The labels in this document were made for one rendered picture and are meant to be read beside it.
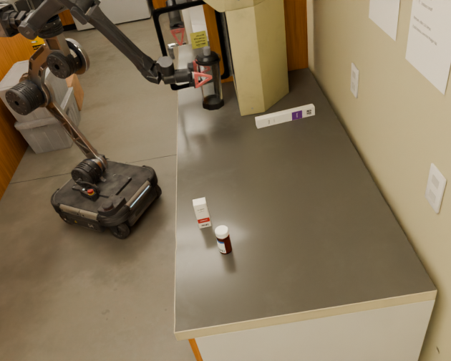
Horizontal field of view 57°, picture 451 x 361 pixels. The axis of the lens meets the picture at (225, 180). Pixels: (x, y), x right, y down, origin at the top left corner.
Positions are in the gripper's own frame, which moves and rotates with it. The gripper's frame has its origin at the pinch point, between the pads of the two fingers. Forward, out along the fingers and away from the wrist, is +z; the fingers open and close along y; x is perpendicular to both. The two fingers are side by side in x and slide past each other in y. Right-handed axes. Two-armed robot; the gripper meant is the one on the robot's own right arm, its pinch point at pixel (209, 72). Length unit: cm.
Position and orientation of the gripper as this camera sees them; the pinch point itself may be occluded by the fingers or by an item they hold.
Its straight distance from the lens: 184.2
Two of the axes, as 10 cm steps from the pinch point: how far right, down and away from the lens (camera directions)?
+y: -1.0, -6.3, 7.7
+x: 0.8, 7.7, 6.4
